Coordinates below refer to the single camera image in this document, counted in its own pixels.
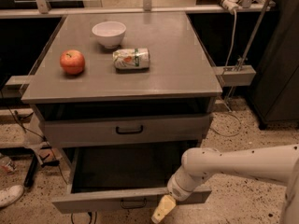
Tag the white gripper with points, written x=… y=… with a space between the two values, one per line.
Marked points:
x=179 y=191

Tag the grey drawer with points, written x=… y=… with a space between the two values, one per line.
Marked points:
x=109 y=178
x=121 y=131

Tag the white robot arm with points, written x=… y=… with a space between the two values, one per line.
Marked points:
x=279 y=165

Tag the grey top drawer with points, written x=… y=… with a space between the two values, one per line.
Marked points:
x=121 y=131

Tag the grey drawer cabinet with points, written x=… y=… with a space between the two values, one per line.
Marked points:
x=179 y=81

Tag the black clamp tool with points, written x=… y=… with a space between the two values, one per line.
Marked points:
x=43 y=157

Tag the green white drink can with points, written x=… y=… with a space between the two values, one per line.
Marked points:
x=131 y=59

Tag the white sneaker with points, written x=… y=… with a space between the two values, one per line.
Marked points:
x=10 y=195

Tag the plastic bottle on floor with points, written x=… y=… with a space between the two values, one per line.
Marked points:
x=7 y=164

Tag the red apple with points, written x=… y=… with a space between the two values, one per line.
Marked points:
x=72 y=62

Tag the white bowl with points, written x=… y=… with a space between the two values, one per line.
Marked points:
x=109 y=34

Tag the metal stand pole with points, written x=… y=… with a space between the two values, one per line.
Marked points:
x=240 y=62

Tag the grey side bracket block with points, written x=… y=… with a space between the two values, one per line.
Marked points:
x=233 y=78

